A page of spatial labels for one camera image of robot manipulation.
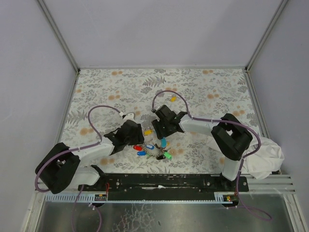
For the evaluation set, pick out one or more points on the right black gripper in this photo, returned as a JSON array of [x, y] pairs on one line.
[[160, 128]]

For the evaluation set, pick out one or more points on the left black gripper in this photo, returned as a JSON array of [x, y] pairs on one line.
[[134, 139]]

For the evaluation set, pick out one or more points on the bunch of coloured key tags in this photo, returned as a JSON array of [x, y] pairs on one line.
[[158, 149]]

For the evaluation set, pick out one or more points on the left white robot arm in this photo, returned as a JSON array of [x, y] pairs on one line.
[[64, 166]]

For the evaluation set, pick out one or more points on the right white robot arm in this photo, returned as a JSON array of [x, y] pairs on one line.
[[232, 138]]

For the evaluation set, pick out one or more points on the floral patterned mat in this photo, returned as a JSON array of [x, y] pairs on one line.
[[101, 93]]

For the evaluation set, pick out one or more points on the yellow key tag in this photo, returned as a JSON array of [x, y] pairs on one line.
[[172, 98]]

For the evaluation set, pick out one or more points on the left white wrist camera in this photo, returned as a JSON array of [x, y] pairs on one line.
[[127, 116]]

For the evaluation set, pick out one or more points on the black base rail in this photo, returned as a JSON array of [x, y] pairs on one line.
[[165, 187]]

